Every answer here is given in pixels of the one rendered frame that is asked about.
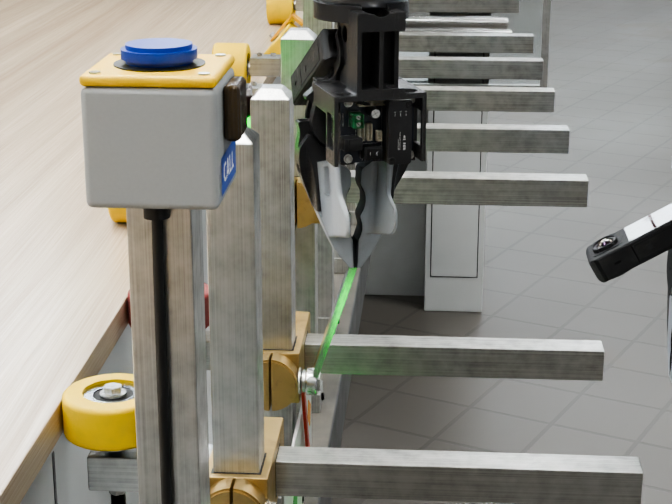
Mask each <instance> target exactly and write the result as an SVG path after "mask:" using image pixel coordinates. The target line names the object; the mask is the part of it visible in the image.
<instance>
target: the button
mask: <svg viewBox="0 0 672 504"><path fill-rule="evenodd" d="M120 52H121V60H123V61H126V64H127V65H129V66H134V67H141V68H171V67H180V66H185V65H189V64H191V63H193V60H194V59H196V58H197V57H198V51H197V46H195V45H193V44H192V41H189V40H185V39H178V38H147V39H138V40H132V41H128V42H126V43H125V46H123V47H121V48H120Z"/></svg>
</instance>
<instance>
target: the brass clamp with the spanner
mask: <svg viewBox="0 0 672 504"><path fill-rule="evenodd" d="M308 333H310V312H304V311H296V338H295V341H294V345H293V349H292V350H281V349H263V389H264V410H266V411H270V407H271V404H272V411H277V410H281V409H283V408H285V407H287V406H288V405H290V404H291V403H299V402H300V399H301V395H300V394H298V373H299V368H300V367H302V371H303V369H305V341H306V337H307V334H308Z"/></svg>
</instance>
